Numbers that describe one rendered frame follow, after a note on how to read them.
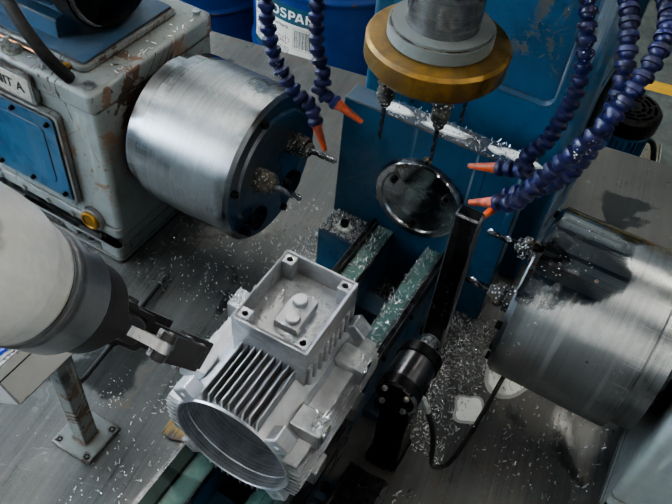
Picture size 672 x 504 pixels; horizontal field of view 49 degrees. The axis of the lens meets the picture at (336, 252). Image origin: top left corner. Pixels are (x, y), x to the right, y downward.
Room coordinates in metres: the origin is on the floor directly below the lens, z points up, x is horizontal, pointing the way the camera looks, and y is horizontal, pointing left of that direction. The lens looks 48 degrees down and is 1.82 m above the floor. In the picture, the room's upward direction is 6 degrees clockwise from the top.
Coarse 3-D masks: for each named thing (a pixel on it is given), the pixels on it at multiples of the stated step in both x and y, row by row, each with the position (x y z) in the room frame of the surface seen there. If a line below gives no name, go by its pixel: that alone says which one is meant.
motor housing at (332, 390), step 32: (224, 352) 0.49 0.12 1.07; (224, 384) 0.42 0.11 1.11; (256, 384) 0.43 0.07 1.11; (288, 384) 0.44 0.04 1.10; (320, 384) 0.46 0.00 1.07; (352, 384) 0.48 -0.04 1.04; (192, 416) 0.44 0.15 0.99; (224, 416) 0.46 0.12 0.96; (256, 416) 0.39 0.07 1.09; (288, 416) 0.41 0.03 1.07; (224, 448) 0.42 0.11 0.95; (256, 448) 0.43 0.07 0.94; (320, 448) 0.40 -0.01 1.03; (256, 480) 0.39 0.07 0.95; (288, 480) 0.36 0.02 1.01
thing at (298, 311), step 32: (288, 256) 0.58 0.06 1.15; (256, 288) 0.53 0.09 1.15; (288, 288) 0.56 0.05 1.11; (320, 288) 0.56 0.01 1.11; (352, 288) 0.55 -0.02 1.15; (256, 320) 0.51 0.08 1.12; (288, 320) 0.50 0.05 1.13; (320, 320) 0.52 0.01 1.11; (256, 352) 0.47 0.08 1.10; (288, 352) 0.45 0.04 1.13; (320, 352) 0.47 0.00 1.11
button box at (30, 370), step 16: (16, 352) 0.44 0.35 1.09; (64, 352) 0.47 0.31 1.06; (0, 368) 0.42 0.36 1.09; (16, 368) 0.43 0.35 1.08; (32, 368) 0.44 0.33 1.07; (48, 368) 0.45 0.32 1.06; (0, 384) 0.41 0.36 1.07; (16, 384) 0.41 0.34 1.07; (32, 384) 0.42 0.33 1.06; (0, 400) 0.41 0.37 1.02; (16, 400) 0.40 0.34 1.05
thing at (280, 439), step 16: (352, 320) 0.54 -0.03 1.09; (352, 336) 0.53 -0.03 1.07; (176, 384) 0.43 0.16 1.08; (192, 384) 0.43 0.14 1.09; (192, 400) 0.41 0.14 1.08; (272, 432) 0.38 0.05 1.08; (288, 432) 0.38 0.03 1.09; (192, 448) 0.42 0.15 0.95; (272, 448) 0.37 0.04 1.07; (288, 448) 0.37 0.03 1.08; (272, 496) 0.37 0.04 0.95
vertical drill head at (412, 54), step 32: (416, 0) 0.77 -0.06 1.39; (448, 0) 0.75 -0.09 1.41; (480, 0) 0.77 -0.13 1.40; (384, 32) 0.79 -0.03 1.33; (416, 32) 0.76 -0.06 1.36; (448, 32) 0.75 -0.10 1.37; (480, 32) 0.78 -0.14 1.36; (384, 64) 0.73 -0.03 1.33; (416, 64) 0.73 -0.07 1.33; (448, 64) 0.73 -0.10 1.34; (480, 64) 0.75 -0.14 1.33; (384, 96) 0.76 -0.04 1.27; (416, 96) 0.71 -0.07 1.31; (448, 96) 0.71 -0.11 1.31; (480, 96) 0.72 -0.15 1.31
